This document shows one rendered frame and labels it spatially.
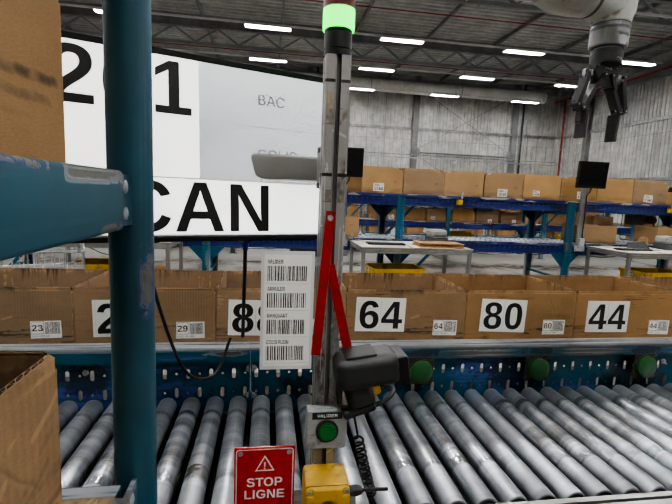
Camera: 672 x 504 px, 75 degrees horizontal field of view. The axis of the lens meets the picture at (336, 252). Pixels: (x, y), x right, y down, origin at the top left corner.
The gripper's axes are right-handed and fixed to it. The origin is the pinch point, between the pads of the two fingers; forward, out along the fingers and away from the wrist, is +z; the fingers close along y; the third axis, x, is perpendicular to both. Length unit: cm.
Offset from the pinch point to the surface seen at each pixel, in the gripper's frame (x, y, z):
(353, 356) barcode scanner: -29, -76, 45
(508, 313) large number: 23, -1, 56
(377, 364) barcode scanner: -31, -73, 46
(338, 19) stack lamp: -23, -80, -6
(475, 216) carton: 804, 564, 55
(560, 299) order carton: 20, 17, 50
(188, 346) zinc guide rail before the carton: 37, -100, 66
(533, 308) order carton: 21, 8, 54
